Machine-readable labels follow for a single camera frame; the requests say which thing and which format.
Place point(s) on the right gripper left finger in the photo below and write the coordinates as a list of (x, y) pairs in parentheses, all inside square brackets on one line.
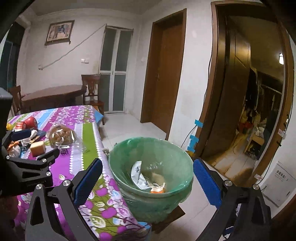
[(42, 220)]

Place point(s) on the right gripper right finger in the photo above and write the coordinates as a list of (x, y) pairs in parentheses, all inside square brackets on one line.
[(241, 213)]

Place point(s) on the yellow sponge block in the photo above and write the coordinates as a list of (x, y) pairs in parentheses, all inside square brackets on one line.
[(38, 148)]

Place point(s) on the white face mask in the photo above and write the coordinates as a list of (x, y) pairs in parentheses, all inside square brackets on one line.
[(23, 138)]

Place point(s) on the blue cigarette box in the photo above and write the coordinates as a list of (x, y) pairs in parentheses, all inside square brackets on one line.
[(39, 136)]

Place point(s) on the red cigarette carton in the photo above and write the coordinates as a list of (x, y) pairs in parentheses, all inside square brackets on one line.
[(20, 126)]

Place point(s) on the orange white paper carton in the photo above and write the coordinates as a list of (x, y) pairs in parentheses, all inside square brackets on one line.
[(158, 189)]

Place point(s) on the green trash bin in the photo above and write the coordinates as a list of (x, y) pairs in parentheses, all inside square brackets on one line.
[(162, 162)]

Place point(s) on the white appliance box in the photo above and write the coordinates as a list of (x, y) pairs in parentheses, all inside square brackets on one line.
[(279, 185)]

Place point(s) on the yellow snack packet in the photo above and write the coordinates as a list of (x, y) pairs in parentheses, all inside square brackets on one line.
[(9, 127)]

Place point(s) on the red apple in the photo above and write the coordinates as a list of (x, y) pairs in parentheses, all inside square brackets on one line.
[(31, 122)]

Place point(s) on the bread in clear bag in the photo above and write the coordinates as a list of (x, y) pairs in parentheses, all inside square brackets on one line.
[(64, 138)]

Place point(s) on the floral purple tablecloth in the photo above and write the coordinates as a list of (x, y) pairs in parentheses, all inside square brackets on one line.
[(105, 210)]

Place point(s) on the wooden chair left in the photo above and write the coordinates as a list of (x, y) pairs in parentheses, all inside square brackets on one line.
[(17, 104)]

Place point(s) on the wooden chair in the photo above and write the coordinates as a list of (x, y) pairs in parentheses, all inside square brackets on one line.
[(17, 104), (91, 97)]

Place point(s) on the dark wooden dining table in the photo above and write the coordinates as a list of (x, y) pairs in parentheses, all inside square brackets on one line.
[(53, 97)]

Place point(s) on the wooden chair right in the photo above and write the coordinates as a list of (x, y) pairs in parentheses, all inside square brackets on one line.
[(91, 97)]

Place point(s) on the dark window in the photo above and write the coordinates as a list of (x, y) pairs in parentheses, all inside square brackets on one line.
[(10, 48)]

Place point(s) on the brown wooden door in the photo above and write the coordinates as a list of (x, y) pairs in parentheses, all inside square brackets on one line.
[(163, 73)]

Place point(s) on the open dark wooden door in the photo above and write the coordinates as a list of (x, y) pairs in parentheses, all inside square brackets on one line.
[(232, 73)]

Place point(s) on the white glass double door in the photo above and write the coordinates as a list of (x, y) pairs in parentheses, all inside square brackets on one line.
[(113, 68)]

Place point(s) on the framed wall picture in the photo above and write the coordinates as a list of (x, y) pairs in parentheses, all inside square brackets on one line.
[(59, 32)]

